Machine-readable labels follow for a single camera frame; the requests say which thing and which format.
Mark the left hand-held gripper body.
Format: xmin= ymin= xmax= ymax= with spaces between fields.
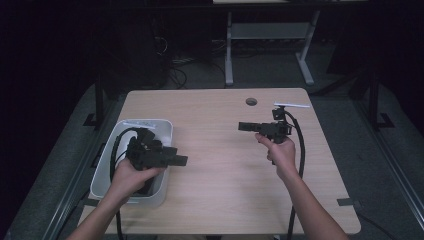
xmin=121 ymin=121 xmax=170 ymax=172

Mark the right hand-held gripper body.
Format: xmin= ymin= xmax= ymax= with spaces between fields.
xmin=260 ymin=101 xmax=312 ymax=145

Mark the white plastic bin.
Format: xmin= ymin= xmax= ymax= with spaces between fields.
xmin=89 ymin=118 xmax=174 ymax=208

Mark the person's right hand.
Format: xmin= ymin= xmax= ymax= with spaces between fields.
xmin=254 ymin=133 xmax=300 ymax=182

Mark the person's left hand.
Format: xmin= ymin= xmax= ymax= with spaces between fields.
xmin=105 ymin=158 xmax=167 ymax=205

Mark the black metal stand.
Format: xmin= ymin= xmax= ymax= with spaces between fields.
xmin=364 ymin=64 xmax=396 ymax=132
xmin=83 ymin=75 xmax=106 ymax=129

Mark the grey tape strip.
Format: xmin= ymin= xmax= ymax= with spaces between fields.
xmin=336 ymin=197 xmax=362 ymax=207
xmin=79 ymin=197 xmax=101 ymax=208

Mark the right hand-held gripper black cable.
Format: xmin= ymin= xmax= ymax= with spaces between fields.
xmin=284 ymin=109 xmax=307 ymax=240

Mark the hand-held gripper black cable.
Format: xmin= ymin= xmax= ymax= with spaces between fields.
xmin=109 ymin=126 xmax=143 ymax=240
xmin=284 ymin=109 xmax=307 ymax=240

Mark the left hand-held gripper black cable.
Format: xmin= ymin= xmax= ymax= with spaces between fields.
xmin=109 ymin=126 xmax=143 ymax=240

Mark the tangle of floor cables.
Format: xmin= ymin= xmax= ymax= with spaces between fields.
xmin=151 ymin=34 xmax=228 ymax=90

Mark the white metal desk frame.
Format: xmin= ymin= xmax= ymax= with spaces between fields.
xmin=224 ymin=9 xmax=322 ymax=87

